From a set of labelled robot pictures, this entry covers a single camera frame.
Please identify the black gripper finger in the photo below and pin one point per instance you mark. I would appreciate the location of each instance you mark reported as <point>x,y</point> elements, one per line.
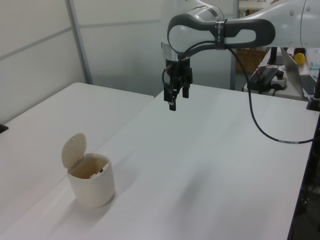
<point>172,102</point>
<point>186,90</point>

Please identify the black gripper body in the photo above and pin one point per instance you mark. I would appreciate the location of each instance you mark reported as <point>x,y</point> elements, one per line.
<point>180,68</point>

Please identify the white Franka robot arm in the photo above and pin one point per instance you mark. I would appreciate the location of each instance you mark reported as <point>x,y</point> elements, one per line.
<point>287,27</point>

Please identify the small cream bin with lid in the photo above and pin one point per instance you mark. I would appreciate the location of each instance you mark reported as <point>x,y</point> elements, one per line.
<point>92,187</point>

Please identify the brown cardboard box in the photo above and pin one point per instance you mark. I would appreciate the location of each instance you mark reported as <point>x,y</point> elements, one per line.
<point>250,60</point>

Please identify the black power supply box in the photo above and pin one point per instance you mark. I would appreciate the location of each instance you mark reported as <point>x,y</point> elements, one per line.
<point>262,77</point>

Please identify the grey emergency stop button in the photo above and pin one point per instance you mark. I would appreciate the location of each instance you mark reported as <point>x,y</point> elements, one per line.
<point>279,81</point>

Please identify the black monitor stand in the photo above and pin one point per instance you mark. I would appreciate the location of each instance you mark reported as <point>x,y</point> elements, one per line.
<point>274,55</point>

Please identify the silver laptop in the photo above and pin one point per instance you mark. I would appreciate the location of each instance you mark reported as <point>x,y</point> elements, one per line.
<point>292,72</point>

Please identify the yellow round object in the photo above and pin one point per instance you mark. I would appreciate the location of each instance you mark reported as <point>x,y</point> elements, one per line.
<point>299,59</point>

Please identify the black clamp pole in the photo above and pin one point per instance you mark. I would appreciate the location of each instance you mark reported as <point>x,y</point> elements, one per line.
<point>317,92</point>

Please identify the white keyboard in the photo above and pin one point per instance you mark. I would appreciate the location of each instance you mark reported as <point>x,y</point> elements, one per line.
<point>313,58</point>

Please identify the grey partition frame post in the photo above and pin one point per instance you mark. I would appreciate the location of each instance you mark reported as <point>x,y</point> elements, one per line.
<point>80,42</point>

